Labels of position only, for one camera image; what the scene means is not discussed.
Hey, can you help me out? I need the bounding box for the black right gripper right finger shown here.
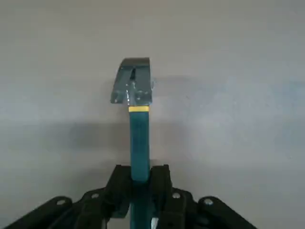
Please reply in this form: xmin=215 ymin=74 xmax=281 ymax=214
xmin=149 ymin=164 xmax=258 ymax=229

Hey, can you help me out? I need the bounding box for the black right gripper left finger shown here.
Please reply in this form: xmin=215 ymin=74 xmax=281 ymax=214
xmin=1 ymin=164 xmax=132 ymax=229

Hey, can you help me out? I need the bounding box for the green-handled claw hammer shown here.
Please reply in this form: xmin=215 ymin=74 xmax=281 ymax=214
xmin=110 ymin=57 xmax=156 ymax=229

